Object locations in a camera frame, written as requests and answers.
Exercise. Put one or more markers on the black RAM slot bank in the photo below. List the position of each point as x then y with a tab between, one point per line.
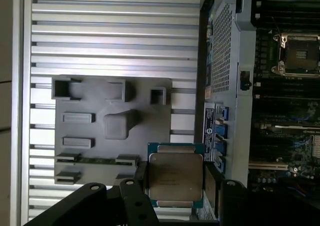
282	100
287	13

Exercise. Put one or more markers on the black open PC case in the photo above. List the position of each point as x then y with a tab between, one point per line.
243	48

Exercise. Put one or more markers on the black graphics card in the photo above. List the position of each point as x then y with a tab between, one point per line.
300	140

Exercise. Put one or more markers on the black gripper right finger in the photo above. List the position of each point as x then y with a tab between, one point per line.
235	203

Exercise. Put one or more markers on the CPU with silver lid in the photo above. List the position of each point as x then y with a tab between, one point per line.
175	173

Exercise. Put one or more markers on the green motherboard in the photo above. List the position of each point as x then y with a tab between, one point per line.
265	60

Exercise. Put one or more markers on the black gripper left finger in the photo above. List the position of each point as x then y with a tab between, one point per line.
135	206

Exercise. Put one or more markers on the green RAM stick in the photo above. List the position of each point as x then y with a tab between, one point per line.
100	160

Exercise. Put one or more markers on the CPU socket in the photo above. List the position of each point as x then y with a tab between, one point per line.
300	53

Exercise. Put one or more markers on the thin socket locking lever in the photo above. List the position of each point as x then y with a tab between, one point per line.
276	26

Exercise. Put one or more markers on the grey parts rack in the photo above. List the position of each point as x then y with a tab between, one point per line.
75	103

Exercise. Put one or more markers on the beige expansion slot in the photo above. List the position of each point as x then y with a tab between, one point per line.
267	166

